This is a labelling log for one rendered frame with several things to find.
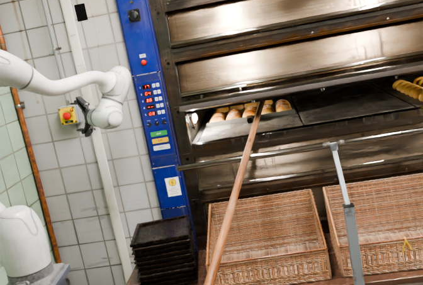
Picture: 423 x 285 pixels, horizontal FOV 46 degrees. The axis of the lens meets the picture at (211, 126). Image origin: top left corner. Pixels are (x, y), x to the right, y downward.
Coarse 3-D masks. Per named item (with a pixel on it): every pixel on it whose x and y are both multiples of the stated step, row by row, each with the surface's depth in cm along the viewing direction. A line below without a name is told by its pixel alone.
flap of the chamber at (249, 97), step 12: (384, 72) 235; (396, 72) 235; (408, 72) 234; (312, 84) 239; (324, 84) 239; (336, 84) 238; (240, 96) 244; (252, 96) 243; (264, 96) 242; (180, 108) 248; (192, 108) 247; (204, 108) 262
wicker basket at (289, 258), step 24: (288, 192) 263; (216, 216) 267; (240, 216) 266; (264, 216) 264; (288, 216) 262; (312, 216) 261; (216, 240) 266; (240, 240) 265; (264, 240) 263; (312, 240) 260; (240, 264) 224; (264, 264) 223; (288, 264) 222; (312, 264) 221
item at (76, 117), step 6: (60, 108) 261; (66, 108) 261; (72, 108) 260; (78, 108) 264; (60, 114) 261; (72, 114) 261; (78, 114) 263; (60, 120) 262; (66, 120) 262; (72, 120) 262; (78, 120) 262
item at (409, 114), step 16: (384, 112) 259; (400, 112) 253; (416, 112) 252; (288, 128) 263; (304, 128) 259; (320, 128) 258; (336, 128) 257; (192, 144) 269; (208, 144) 265; (224, 144) 264; (240, 144) 263
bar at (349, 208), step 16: (416, 128) 217; (320, 144) 222; (336, 144) 220; (352, 144) 221; (208, 160) 229; (224, 160) 227; (240, 160) 227; (336, 160) 218; (352, 208) 203; (352, 224) 204; (352, 240) 206; (352, 256) 207; (352, 272) 211
